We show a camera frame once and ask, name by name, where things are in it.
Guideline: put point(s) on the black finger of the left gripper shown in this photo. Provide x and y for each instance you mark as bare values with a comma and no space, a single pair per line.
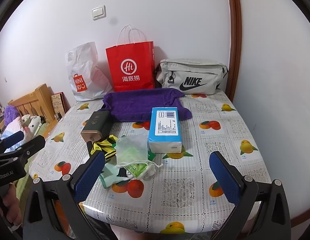
28,149

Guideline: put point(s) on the fruit print tablecloth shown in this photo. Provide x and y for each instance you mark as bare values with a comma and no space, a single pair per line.
182,189

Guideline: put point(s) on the yellow black Adidas pouch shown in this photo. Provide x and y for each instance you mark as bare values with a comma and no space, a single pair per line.
107,146

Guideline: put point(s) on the purple plush toy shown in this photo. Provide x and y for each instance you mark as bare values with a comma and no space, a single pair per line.
10,114

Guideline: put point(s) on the purple towel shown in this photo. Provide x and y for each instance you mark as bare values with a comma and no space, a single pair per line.
136,105

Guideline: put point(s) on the grey Nike waist bag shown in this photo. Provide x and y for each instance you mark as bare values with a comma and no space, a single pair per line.
191,76

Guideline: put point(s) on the wooden bed headboard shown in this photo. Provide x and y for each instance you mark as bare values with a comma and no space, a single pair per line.
38,103

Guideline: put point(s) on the brown wooden door frame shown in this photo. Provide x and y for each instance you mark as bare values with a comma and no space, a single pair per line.
235,47

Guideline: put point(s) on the brown patterned box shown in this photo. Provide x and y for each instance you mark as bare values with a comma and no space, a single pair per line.
58,104

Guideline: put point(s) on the dark green gold box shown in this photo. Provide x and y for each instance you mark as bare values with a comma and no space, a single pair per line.
97,127

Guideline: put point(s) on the white Miniso plastic bag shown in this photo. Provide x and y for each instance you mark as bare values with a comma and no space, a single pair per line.
86,79

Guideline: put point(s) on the blue tissue pack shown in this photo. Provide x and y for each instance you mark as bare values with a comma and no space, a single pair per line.
164,132

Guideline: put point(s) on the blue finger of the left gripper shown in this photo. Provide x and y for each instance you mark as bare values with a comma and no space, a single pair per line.
11,140

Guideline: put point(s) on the white plush toy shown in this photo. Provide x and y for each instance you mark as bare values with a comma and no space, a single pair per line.
32,124

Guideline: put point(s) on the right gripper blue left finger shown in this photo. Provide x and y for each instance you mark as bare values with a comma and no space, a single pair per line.
86,175

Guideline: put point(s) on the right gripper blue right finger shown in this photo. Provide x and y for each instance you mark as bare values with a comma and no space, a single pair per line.
228,177

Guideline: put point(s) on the red Haidilao paper bag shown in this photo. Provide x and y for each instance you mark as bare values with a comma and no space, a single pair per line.
132,65

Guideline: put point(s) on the person's left hand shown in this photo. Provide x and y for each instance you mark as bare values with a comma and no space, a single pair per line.
12,203

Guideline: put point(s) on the white mesh net bag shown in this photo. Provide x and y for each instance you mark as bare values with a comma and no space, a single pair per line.
133,149

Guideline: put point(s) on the green cassette tissue pack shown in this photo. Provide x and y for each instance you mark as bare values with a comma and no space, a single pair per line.
140,171

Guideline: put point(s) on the white wall switch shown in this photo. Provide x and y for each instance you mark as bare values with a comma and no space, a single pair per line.
98,13

